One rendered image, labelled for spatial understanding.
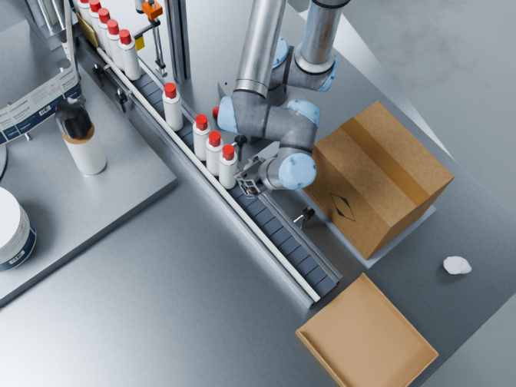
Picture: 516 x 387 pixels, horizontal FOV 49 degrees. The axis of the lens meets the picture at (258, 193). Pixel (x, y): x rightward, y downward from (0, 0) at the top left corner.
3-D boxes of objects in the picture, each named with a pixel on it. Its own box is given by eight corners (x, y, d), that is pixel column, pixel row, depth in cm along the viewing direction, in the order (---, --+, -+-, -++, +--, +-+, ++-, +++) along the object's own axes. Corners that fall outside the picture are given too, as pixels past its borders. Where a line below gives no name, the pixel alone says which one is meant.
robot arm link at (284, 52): (250, 54, 181) (252, 25, 168) (292, 62, 180) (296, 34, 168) (242, 85, 176) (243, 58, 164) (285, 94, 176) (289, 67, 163)
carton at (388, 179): (300, 186, 177) (313, 143, 153) (356, 147, 185) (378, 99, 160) (365, 261, 168) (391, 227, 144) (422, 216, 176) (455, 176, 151)
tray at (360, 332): (294, 332, 160) (296, 329, 157) (360, 276, 168) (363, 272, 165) (368, 421, 152) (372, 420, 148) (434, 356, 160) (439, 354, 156)
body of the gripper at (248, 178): (231, 173, 144) (248, 171, 132) (257, 156, 146) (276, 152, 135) (246, 199, 145) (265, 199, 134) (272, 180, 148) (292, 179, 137)
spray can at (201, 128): (191, 153, 176) (188, 117, 158) (204, 143, 178) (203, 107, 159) (201, 164, 175) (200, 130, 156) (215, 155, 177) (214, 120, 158)
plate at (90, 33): (81, 31, 191) (74, 12, 183) (83, 31, 192) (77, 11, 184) (97, 51, 189) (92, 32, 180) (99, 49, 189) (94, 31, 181)
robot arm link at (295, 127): (272, 93, 124) (262, 141, 123) (323, 103, 123) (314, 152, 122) (272, 102, 132) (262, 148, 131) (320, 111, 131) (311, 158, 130)
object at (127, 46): (122, 73, 187) (111, 31, 169) (135, 65, 189) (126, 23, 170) (131, 84, 186) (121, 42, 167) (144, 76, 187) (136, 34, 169)
